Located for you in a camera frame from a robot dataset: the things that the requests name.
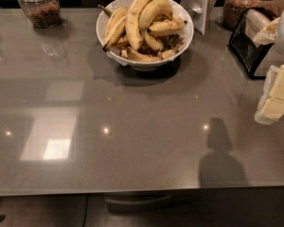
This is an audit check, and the long yellow banana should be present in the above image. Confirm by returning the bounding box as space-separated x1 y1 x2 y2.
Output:
125 0 152 50

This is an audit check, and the small yellow banana centre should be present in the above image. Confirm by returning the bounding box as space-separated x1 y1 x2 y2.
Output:
144 31 164 52

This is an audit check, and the glass jar with granola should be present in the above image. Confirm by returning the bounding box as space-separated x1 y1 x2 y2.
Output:
17 0 61 28

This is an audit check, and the white ceramic bowl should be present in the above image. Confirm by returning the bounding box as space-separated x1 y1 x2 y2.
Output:
96 0 194 72

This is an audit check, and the yellow banana bottom front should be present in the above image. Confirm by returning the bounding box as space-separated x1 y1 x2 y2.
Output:
126 47 161 62

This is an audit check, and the glass jar right background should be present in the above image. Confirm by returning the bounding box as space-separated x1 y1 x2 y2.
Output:
222 0 262 29

